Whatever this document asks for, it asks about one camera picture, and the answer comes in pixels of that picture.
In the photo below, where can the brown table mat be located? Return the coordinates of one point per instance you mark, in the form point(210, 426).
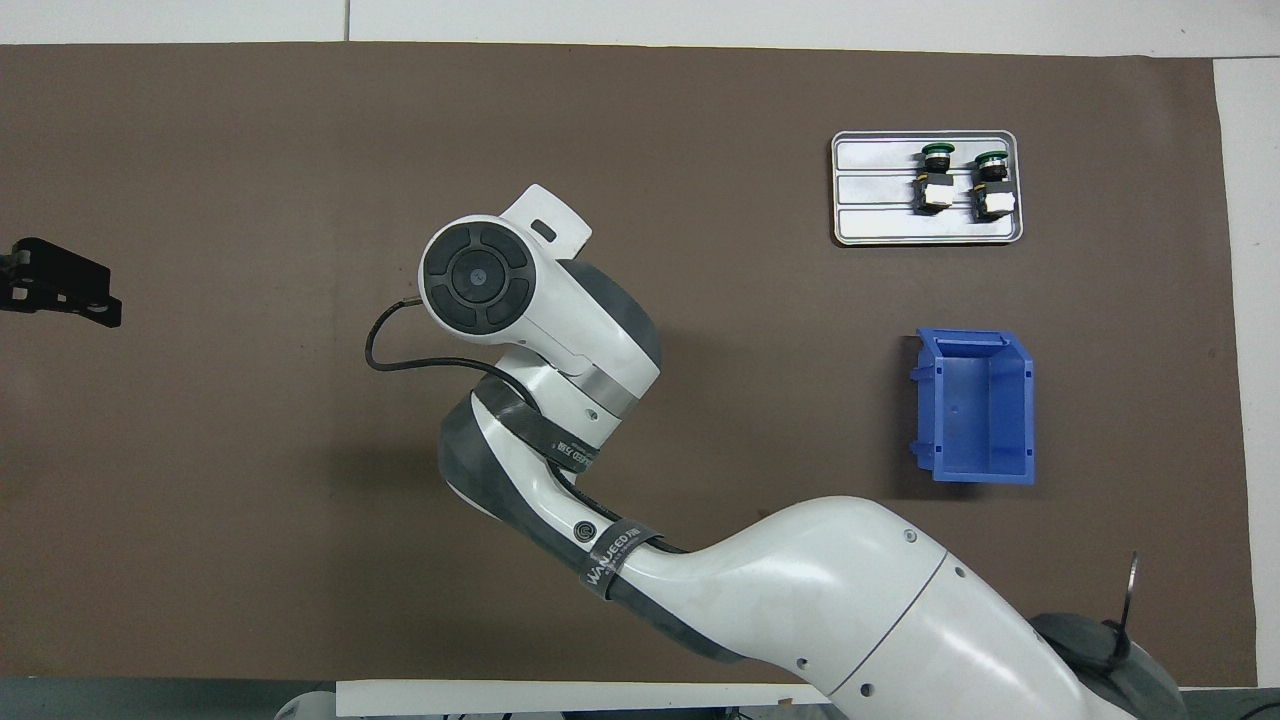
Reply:
point(250, 500)

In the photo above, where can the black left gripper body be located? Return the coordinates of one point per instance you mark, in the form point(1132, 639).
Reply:
point(8, 280)

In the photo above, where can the green push button switch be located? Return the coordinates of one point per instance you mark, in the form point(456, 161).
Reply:
point(993, 190)
point(935, 185)

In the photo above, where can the silver metal tray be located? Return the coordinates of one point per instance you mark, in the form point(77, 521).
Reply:
point(880, 228)

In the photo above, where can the blue plastic bin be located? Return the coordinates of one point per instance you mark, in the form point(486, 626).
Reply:
point(965, 410)

